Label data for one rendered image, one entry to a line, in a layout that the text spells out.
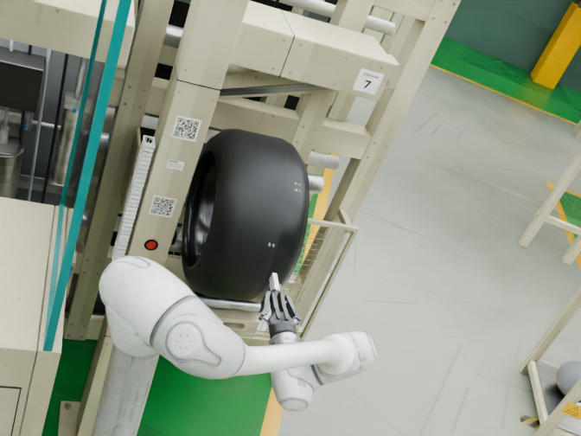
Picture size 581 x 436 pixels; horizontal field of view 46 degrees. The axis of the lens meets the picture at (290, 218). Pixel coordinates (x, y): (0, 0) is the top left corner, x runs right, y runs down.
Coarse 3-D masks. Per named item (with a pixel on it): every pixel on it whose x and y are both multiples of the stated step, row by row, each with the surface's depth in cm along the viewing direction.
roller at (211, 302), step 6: (198, 294) 235; (204, 300) 235; (210, 300) 236; (216, 300) 237; (222, 300) 238; (228, 300) 238; (234, 300) 239; (240, 300) 240; (210, 306) 237; (216, 306) 238; (222, 306) 238; (228, 306) 239; (234, 306) 239; (240, 306) 240; (246, 306) 241; (252, 306) 242; (258, 306) 242
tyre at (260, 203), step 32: (224, 160) 214; (256, 160) 213; (288, 160) 219; (192, 192) 250; (224, 192) 209; (256, 192) 209; (288, 192) 213; (192, 224) 255; (224, 224) 207; (256, 224) 208; (288, 224) 212; (192, 256) 250; (224, 256) 209; (256, 256) 211; (288, 256) 215; (224, 288) 219; (256, 288) 220
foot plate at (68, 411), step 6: (66, 402) 290; (72, 402) 291; (78, 402) 292; (60, 408) 288; (66, 408) 288; (72, 408) 289; (78, 408) 290; (60, 414) 284; (66, 414) 285; (72, 414) 286; (60, 420) 282; (66, 420) 283; (72, 420) 284; (60, 426) 280; (66, 426) 281; (72, 426) 282; (60, 432) 278; (66, 432) 279; (72, 432) 280
